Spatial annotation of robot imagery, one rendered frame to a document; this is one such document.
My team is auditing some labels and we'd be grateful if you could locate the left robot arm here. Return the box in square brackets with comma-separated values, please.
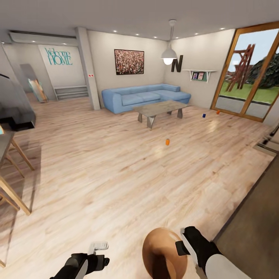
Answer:
[50, 241, 110, 279]

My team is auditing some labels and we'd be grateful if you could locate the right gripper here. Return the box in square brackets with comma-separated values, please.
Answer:
[175, 241, 190, 256]

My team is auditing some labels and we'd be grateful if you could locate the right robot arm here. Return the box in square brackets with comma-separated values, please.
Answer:
[175, 226, 252, 279]

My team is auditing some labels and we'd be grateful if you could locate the trash can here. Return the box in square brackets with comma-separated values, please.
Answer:
[142, 227, 188, 279]

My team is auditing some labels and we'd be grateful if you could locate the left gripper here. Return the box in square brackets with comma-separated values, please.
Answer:
[87, 255, 110, 274]

